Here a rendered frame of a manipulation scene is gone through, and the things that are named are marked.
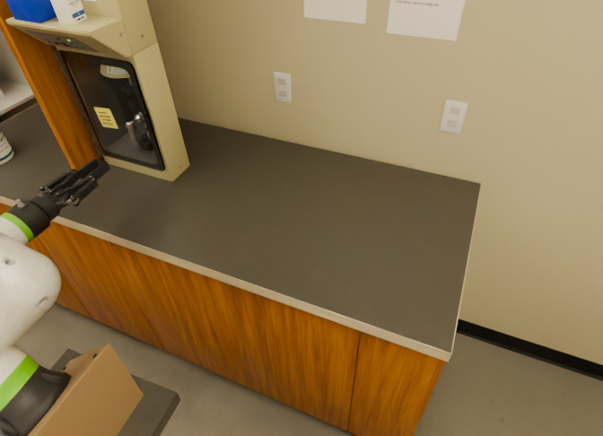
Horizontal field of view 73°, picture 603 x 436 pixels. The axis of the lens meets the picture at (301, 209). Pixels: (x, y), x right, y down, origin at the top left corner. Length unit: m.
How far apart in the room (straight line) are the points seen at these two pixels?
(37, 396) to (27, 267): 0.23
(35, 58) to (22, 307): 0.96
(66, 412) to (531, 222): 1.51
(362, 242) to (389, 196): 0.24
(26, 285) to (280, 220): 0.76
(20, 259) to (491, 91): 1.29
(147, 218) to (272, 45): 0.75
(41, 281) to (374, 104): 1.14
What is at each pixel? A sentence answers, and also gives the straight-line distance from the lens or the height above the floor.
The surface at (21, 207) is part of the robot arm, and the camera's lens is 1.25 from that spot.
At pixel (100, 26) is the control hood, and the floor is 1.51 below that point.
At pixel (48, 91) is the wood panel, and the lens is 1.65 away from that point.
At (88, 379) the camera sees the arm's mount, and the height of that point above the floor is 1.15.
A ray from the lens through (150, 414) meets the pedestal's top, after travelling 1.05.
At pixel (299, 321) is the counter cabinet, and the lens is 1.27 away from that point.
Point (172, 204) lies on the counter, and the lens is 1.47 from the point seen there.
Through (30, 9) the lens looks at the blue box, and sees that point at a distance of 1.40.
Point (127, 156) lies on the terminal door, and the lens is 1.63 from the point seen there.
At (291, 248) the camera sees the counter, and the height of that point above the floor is 0.94.
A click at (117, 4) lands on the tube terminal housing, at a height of 1.55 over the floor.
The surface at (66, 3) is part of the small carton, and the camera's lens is 1.33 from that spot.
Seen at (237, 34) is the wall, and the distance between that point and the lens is 1.64.
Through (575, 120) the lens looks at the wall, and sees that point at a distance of 1.49.
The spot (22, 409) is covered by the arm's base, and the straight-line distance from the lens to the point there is 0.92.
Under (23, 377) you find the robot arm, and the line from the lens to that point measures 0.93.
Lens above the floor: 1.86
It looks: 42 degrees down
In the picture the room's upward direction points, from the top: 2 degrees counter-clockwise
